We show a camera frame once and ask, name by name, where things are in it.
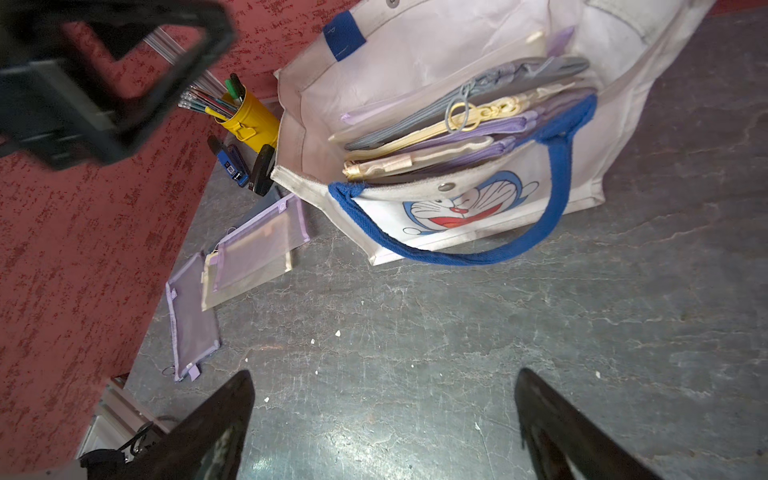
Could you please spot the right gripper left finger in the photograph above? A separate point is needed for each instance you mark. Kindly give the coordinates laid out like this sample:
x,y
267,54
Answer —
x,y
208,444

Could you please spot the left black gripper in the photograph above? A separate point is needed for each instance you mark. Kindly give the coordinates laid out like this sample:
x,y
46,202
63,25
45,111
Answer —
x,y
57,107

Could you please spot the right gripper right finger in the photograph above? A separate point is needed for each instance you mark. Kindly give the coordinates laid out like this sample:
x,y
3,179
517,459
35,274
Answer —
x,y
559,437

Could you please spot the beige trim pouch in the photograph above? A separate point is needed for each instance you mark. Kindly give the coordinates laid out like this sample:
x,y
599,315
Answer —
x,y
212,297

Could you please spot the purple trim mesh pouch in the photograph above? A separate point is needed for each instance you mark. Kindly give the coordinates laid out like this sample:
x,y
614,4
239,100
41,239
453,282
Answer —
x,y
271,234

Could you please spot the yellow trim mesh pouch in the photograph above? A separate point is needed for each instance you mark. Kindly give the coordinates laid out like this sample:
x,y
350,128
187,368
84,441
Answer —
x,y
462,118

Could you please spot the white canvas Doraemon tote bag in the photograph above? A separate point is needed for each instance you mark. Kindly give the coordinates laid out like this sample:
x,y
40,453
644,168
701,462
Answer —
x,y
384,69

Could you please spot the pens in cup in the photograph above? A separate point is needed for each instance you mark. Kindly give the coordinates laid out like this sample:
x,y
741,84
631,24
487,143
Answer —
x,y
208,95

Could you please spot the blue stapler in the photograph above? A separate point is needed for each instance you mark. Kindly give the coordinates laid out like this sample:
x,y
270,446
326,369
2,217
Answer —
x,y
230,159

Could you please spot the yellow pen cup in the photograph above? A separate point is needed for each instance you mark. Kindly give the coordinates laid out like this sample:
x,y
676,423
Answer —
x,y
253,124

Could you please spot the black stapler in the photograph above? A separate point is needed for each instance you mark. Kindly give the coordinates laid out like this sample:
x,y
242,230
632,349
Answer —
x,y
260,177

